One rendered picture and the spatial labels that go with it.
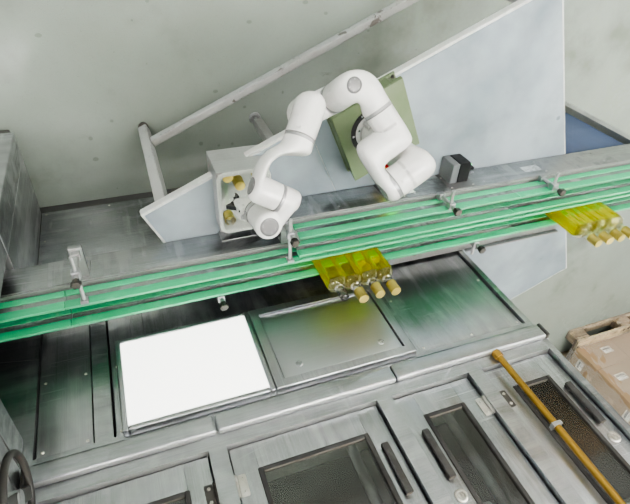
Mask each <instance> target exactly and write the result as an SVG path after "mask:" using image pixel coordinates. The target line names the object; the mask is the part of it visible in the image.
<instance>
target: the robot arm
mask: <svg viewBox="0 0 630 504"><path fill-rule="evenodd" d="M355 103H359V105H360V108H361V111H362V115H363V116H364V119H363V120H362V121H361V122H360V123H359V125H358V127H357V130H356V141H357V143H358V145H357V154H358V156H359V158H360V160H361V162H362V164H363V165H364V167H365V168H366V170H367V171H368V173H369V174H370V176H371V177H372V179H373V180H374V182H375V183H376V185H377V187H378V188H379V189H380V191H381V192H382V194H383V195H384V197H386V198H387V199H388V200H389V201H397V200H399V199H400V198H402V197H403V196H405V195H406V194H407V193H409V192H410V191H411V190H413V189H414V188H416V187H417V186H419V185H420V184H422V183H423V182H424V181H426V180H427V179H428V178H429V177H430V176H431V175H432V174H433V173H434V171H435V168H436V163H435V160H434V158H433V156H432V155H431V154H430V153H429V152H427V151H426V150H424V149H422V148H420V147H417V146H415V145H414V144H412V143H411V142H412V136H411V134H410V132H409V130H408V128H407V126H406V125H405V123H404V122H403V120H402V118H401V117H400V115H399V114H398V112H397V111H396V109H395V107H394V106H393V104H392V102H391V101H390V99H389V98H388V96H387V95H386V93H385V91H384V89H383V87H382V85H381V84H380V82H379V81H378V79H377V78H376V77H375V76H374V75H372V74H371V73H369V72H367V71H364V70H350V71H347V72H345V73H343V74H341V75H339V76H338V77H336V78H335V79H334V80H333V81H331V82H330V83H329V84H327V85H326V86H324V87H322V88H320V89H318V90H316V91H305V92H303V93H301V94H300V95H298V96H297V97H296V98H295V99H294V100H292V101H291V103H290V104H289V106H288V108H287V118H288V124H287V127H286V130H285V133H284V136H283V139H282V141H281V142H280V143H279V144H278V145H276V146H274V147H272V148H270V149H269V150H267V151H266V152H265V153H264V154H263V155H262V156H261V157H260V159H259V160H258V162H257V163H256V165H255V168H254V170H253V173H252V176H251V179H250V182H249V185H248V189H247V196H248V197H242V198H239V195H238V194H237V193H235V197H233V199H234V200H233V201H232V202H231V203H229V204H227V205H226V209H229V210H235V214H236V215H237V216H238V217H239V218H240V219H241V220H243V221H245V222H249V224H250V225H251V226H252V228H253V229H254V230H255V232H256V233H257V234H258V235H259V236H260V237H261V238H264V239H272V238H275V237H276V236H277V235H278V234H279V233H280V232H281V229H282V226H283V225H284V224H285V222H286V221H287V220H288V219H289V218H290V216H291V215H292V214H293V213H294V212H295V211H296V210H297V209H298V207H299V206H300V203H301V194H300V192H299V191H297V190H295V189H293V188H291V187H289V186H286V185H284V184H282V183H279V182H277V181H275V180H273V179H271V178H268V177H266V174H267V171H268V169H269V167H270V165H271V163H272V162H273V161H274V160H275V159H276V158H278V157H280V156H308V155H310V154H311V152H312V150H313V146H314V144H315V140H316V137H317V134H318V132H319V129H320V126H321V123H322V121H323V120H325V119H327V118H329V117H331V116H333V115H335V114H337V113H340V112H342V111H343V110H345V109H346V108H348V107H350V106H351V105H353V104H355ZM386 164H387V165H388V166H389V167H388V168H386V169H385V165H386Z"/></svg>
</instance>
